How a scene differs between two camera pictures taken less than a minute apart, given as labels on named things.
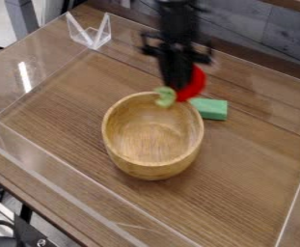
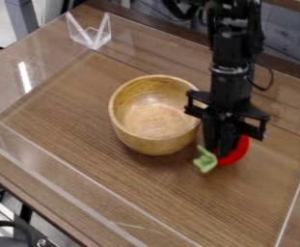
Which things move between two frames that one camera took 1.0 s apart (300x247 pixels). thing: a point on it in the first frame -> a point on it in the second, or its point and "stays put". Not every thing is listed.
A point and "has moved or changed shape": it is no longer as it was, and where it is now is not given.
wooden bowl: [153, 141] has moved or changed shape
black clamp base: [27, 236] stays put
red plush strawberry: [195, 85] -> [207, 160]
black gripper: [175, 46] -> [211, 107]
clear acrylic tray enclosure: [245, 193] stays put
